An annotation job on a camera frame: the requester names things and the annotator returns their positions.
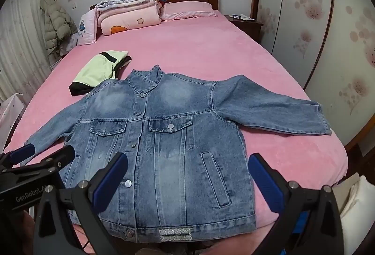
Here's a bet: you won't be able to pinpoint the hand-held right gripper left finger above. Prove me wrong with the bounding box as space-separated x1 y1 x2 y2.
32 152 129 255

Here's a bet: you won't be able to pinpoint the folded pink floral quilt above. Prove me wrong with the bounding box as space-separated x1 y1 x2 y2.
95 0 162 37

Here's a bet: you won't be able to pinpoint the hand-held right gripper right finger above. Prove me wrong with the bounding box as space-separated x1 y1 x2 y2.
248 152 345 255

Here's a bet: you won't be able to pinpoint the light green folded garment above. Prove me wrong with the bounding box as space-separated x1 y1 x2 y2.
69 50 129 96

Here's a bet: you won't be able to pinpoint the white floral wardrobe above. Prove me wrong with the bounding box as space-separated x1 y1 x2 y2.
258 0 375 150

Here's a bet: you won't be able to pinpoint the white paper bag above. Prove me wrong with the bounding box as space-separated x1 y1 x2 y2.
0 93 25 150

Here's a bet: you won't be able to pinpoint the grey-green puffer coat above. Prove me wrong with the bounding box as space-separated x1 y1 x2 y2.
39 0 78 58

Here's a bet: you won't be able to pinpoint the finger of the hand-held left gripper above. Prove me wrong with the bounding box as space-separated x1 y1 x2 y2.
0 145 36 168
12 144 76 176

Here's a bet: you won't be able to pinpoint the brown wooden nightstand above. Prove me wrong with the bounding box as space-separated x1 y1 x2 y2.
224 13 264 45

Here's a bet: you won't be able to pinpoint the dark folded clothes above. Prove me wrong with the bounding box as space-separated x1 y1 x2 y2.
113 54 132 80

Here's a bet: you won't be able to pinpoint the blue denim jacket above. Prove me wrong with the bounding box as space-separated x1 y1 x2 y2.
20 65 332 244

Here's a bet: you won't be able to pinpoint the pale pleated curtain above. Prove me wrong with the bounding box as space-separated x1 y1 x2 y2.
0 0 59 103

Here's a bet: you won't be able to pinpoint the white cloth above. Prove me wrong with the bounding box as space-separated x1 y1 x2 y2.
332 173 375 255

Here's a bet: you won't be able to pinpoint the pink cartoon print pillow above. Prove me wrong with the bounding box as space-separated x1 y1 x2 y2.
77 9 98 46

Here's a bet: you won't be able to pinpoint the bed with pink sheet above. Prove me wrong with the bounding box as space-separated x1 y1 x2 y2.
6 7 349 255

